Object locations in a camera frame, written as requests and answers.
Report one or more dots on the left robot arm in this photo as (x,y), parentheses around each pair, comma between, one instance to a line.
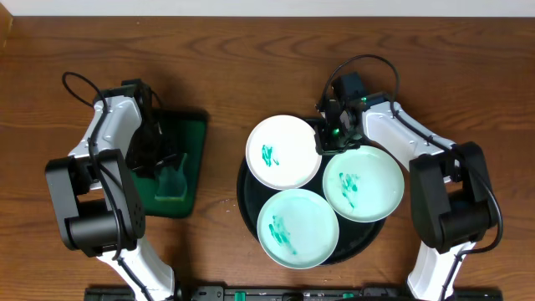
(96,202)

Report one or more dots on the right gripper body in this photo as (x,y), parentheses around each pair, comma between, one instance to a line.
(336,138)

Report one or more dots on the pale green plate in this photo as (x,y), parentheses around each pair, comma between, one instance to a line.
(363,185)
(298,229)

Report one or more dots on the pale green plate front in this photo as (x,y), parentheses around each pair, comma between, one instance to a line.
(298,229)

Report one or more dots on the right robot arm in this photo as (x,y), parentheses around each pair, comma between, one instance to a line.
(453,208)

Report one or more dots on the green yellow sponge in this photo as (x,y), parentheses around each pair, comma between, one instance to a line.
(172,184)

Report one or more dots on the black rectangular tray green water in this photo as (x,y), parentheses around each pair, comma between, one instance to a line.
(186,131)

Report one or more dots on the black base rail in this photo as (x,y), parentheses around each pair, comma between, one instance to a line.
(218,293)

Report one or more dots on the white plate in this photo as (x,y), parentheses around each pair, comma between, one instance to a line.
(281,152)

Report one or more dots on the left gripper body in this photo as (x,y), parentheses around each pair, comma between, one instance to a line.
(156,159)

